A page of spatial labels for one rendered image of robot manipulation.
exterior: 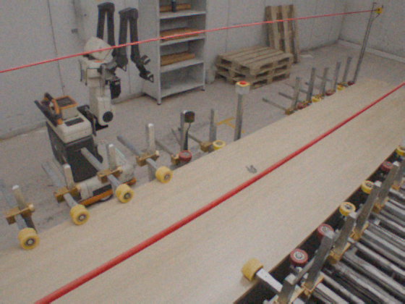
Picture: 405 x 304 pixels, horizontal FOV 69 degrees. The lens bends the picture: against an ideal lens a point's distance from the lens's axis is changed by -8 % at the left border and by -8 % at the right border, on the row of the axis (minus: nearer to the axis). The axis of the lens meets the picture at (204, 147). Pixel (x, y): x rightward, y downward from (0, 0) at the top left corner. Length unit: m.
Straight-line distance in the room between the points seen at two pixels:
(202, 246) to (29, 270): 0.74
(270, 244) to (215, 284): 0.34
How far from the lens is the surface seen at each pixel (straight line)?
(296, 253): 1.50
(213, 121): 2.12
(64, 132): 2.59
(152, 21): 4.43
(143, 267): 1.39
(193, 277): 1.36
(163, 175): 1.72
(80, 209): 1.57
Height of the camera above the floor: 2.02
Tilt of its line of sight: 33 degrees down
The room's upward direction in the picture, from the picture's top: 3 degrees clockwise
